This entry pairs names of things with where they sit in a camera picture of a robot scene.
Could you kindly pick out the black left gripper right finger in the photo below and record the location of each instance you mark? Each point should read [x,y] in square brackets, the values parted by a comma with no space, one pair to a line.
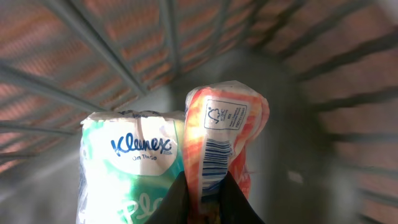
[234,207]

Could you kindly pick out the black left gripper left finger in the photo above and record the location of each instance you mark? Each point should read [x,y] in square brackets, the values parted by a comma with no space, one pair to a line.
[174,207]

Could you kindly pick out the green Kleenex tissue pack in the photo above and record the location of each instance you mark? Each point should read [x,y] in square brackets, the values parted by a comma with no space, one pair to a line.
[128,161]

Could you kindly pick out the orange Kleenex tissue pack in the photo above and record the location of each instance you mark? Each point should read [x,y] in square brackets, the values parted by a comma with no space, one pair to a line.
[221,120]

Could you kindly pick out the grey plastic mesh basket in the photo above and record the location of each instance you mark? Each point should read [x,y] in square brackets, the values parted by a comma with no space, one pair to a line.
[328,69]

